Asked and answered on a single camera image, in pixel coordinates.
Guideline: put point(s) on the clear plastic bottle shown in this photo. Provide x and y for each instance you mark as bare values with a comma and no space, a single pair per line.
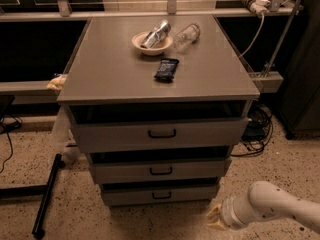
186,37

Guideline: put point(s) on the grey drawer cabinet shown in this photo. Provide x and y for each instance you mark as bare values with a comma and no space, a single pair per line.
110,81

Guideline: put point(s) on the white power strip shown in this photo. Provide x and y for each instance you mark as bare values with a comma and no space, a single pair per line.
257,7

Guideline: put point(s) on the grey middle drawer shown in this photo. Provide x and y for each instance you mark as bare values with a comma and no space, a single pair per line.
158,170

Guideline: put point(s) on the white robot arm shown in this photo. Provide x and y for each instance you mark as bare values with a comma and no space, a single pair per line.
262,202

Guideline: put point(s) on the beige ceramic bowl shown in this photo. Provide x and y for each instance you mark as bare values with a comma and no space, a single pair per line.
159,49

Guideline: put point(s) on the grey top drawer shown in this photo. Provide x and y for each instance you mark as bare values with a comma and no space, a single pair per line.
94,138

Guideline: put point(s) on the silver foil snack bag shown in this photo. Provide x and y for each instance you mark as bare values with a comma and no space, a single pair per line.
157,35

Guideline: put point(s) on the grey drawer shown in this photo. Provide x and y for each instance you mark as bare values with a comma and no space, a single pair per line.
160,195
94,138
158,170

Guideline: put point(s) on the dark cabinet at right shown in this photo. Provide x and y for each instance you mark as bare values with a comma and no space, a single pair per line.
298,99

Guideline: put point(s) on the black metal stand leg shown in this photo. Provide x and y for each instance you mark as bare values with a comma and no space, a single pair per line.
38,232

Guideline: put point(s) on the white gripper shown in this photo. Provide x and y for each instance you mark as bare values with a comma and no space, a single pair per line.
229,212

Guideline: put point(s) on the grey bottom drawer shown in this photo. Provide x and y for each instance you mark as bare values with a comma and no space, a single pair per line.
160,195

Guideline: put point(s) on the dark blue snack packet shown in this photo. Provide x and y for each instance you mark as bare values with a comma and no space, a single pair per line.
166,70

